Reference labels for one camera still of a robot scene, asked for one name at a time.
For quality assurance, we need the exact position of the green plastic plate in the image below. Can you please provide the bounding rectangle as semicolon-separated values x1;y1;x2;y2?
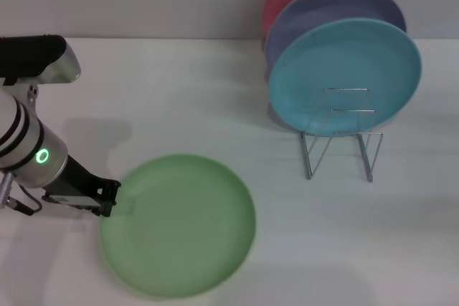
98;153;257;299

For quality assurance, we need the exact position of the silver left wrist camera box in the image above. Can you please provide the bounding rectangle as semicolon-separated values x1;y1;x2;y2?
0;34;82;87

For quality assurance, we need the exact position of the purple plastic plate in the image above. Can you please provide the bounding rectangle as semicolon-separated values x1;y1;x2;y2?
264;0;408;70

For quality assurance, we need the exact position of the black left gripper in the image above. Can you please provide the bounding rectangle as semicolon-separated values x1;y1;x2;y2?
42;155;122;218

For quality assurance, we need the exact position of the silver wire plate rack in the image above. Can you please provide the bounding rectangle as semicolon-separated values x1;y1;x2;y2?
300;87;384;183

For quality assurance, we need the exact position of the light blue plastic plate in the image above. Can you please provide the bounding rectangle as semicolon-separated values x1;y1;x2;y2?
268;17;423;138

